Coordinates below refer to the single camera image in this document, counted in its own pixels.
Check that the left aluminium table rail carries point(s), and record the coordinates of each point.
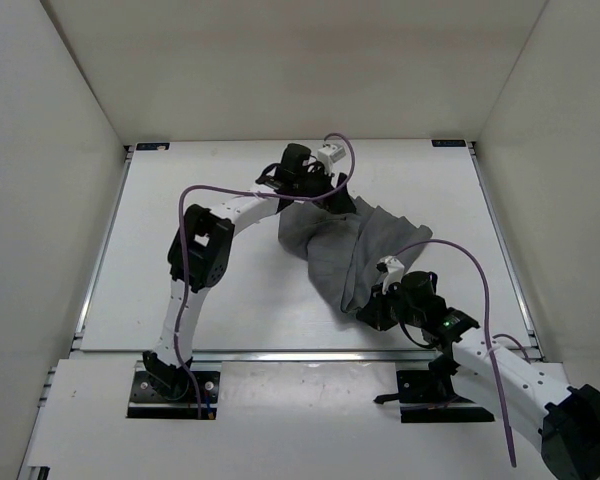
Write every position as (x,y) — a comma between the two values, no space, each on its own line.
(99,260)

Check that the grey pleated skirt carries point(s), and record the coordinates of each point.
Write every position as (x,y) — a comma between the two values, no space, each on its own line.
(342,251)

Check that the blue corner sticker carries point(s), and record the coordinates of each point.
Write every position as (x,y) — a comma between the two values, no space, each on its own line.
(448,143)
(152,146)

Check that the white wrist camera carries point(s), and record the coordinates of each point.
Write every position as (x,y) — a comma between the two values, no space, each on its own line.
(328,155)
(393,270)

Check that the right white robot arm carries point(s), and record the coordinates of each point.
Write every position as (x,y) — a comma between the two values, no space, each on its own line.
(561,421)

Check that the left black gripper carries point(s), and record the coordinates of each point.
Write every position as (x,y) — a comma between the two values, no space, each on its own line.
(338,202)

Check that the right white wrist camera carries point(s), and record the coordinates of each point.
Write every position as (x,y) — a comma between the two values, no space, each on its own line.
(393,270)

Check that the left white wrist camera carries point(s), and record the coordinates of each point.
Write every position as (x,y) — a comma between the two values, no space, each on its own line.
(328,155)

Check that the front aluminium rail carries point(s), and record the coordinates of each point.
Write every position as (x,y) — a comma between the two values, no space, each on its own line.
(302,356)

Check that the left blue corner sticker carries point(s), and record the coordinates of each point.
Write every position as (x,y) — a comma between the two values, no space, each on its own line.
(152,146)

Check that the right aluminium table rail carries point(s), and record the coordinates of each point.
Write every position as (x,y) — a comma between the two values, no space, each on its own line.
(521,300)

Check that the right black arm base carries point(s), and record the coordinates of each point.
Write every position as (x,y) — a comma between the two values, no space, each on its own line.
(425,395)

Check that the aluminium table rail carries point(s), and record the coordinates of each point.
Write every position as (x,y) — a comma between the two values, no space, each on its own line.
(99,260)
(521,300)

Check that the right blue corner sticker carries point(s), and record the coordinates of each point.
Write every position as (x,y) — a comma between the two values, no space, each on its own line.
(448,143)

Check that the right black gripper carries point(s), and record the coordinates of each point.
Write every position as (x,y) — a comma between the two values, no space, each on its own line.
(373,314)

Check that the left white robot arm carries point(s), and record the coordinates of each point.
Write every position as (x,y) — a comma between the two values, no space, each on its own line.
(199,254)

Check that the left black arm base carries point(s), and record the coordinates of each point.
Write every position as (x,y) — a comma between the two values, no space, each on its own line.
(160,391)

